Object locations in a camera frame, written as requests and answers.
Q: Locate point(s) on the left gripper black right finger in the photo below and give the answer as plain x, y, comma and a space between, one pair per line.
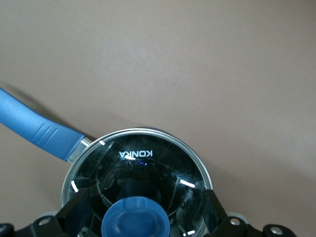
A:
216, 209

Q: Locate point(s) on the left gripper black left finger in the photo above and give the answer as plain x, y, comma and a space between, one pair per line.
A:
74, 206

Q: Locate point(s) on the glass lid with blue knob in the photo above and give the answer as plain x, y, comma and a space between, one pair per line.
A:
153, 172

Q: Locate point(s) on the brown table cover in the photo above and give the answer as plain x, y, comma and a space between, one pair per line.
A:
172, 61

